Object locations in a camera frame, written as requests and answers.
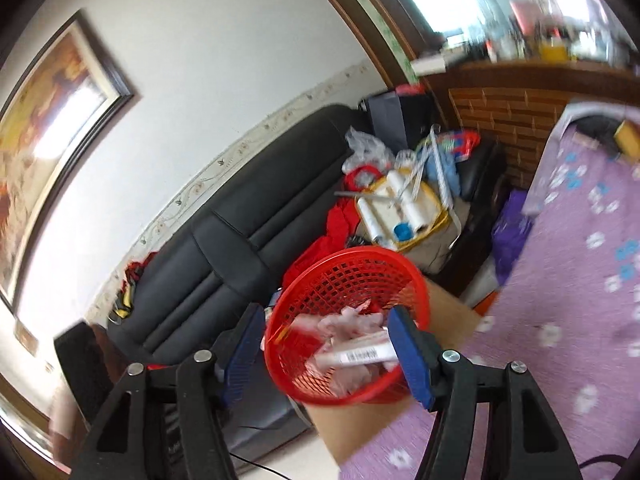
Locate yellow tape roll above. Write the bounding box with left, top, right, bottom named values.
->
left=614, top=120, right=640, bottom=162

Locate long white medicine box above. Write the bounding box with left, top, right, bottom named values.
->
left=306, top=327, right=398, bottom=373

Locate wooden glass partition cabinet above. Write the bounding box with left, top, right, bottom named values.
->
left=329, top=0, right=639, bottom=188

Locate purple floral tablecloth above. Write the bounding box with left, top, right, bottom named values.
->
left=342, top=102, right=639, bottom=479

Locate black leather sofa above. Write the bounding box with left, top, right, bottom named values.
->
left=107, top=105, right=506, bottom=462

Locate brown cardboard box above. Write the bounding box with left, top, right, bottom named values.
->
left=305, top=278, right=480, bottom=468

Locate bag of white rolls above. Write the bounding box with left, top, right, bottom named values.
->
left=355, top=169, right=462, bottom=252

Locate clear plastic bag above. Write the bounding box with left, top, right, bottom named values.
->
left=342, top=127, right=395, bottom=174

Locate framed wall painting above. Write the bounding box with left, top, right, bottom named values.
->
left=1, top=11, right=134, bottom=313

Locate white tissue paper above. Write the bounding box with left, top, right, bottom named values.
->
left=288, top=300, right=398, bottom=396

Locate red plastic basket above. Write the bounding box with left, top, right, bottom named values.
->
left=265, top=246, right=430, bottom=406

